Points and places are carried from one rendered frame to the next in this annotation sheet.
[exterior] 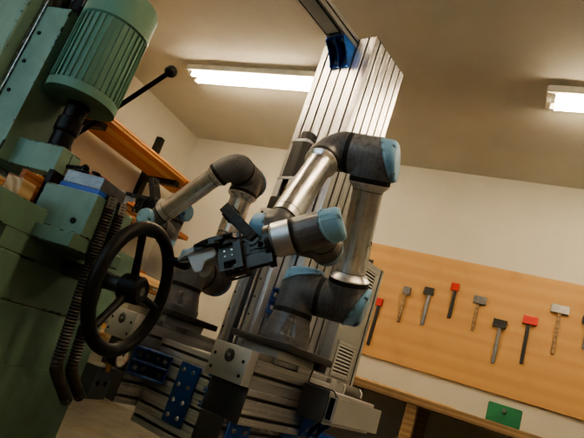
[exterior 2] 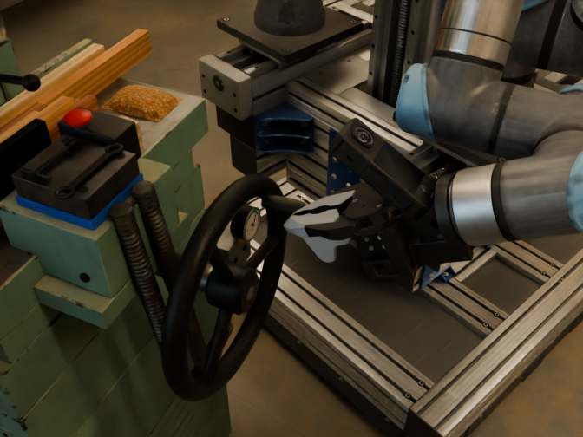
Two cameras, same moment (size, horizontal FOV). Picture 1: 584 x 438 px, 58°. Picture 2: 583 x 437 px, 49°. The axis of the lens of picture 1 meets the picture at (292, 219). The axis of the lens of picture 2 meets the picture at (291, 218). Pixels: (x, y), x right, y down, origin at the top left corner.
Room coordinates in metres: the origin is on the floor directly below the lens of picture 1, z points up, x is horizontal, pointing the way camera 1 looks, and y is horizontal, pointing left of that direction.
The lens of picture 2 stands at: (0.59, 0.14, 1.40)
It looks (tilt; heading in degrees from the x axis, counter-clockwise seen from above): 41 degrees down; 6
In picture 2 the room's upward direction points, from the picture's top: straight up
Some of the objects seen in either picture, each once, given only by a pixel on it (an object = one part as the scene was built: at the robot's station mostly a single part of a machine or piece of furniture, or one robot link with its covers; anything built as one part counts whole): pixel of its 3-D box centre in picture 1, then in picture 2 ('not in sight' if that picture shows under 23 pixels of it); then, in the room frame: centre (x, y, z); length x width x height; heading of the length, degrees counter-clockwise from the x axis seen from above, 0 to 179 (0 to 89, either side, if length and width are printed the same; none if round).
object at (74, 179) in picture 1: (99, 189); (85, 161); (1.13, 0.42, 0.99); 0.13 x 0.11 x 0.06; 162
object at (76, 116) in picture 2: not in sight; (77, 117); (1.16, 0.43, 1.02); 0.03 x 0.03 x 0.01
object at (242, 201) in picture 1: (229, 227); not in sight; (2.00, 0.22, 1.19); 0.15 x 0.12 x 0.55; 153
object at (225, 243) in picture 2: (82, 375); (212, 243); (1.43, 0.38, 0.58); 0.12 x 0.08 x 0.08; 72
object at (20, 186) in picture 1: (18, 188); not in sight; (1.01, 0.52, 0.92); 0.04 x 0.04 x 0.03; 75
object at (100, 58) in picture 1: (103, 53); not in sight; (1.23, 0.59, 1.35); 0.18 x 0.18 x 0.31
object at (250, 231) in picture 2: (116, 356); (244, 225); (1.41, 0.31, 0.65); 0.06 x 0.04 x 0.08; 162
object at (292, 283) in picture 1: (302, 289); (513, 20); (1.55, -0.10, 0.98); 0.13 x 0.12 x 0.14; 70
